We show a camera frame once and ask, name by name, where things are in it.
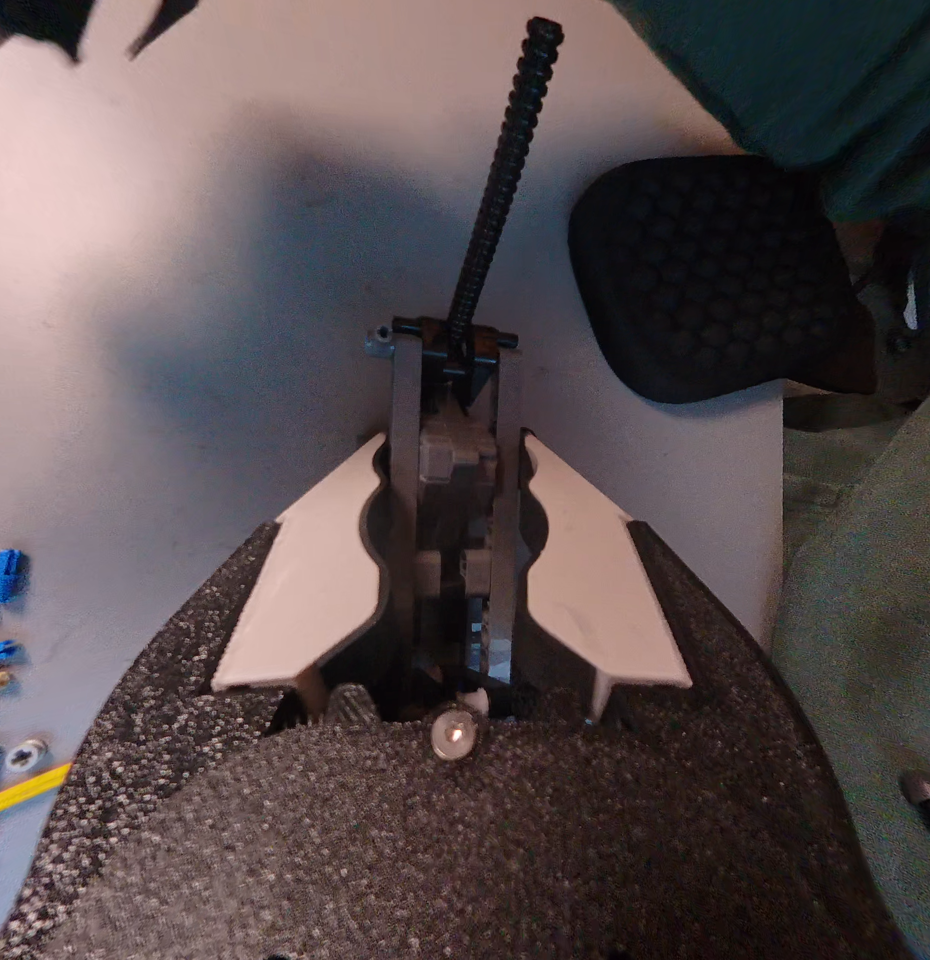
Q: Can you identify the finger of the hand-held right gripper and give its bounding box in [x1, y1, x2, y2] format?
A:
[126, 0, 205, 59]
[0, 0, 96, 63]

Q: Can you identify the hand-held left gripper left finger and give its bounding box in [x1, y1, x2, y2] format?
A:
[210, 433, 394, 726]

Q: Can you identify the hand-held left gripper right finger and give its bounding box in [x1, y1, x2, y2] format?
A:
[522, 432, 694, 726]

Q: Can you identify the grey black toy chassis assembly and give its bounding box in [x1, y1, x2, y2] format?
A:
[366, 16, 565, 721]

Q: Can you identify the pile of small toy parts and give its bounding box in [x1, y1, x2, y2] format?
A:
[0, 547, 53, 798]

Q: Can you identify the grey desk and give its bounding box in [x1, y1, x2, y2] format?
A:
[0, 0, 787, 901]

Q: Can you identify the black textured chair cushion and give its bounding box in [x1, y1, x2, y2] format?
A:
[568, 153, 878, 406]

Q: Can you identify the yellow toy axle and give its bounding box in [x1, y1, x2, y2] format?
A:
[0, 763, 73, 820]

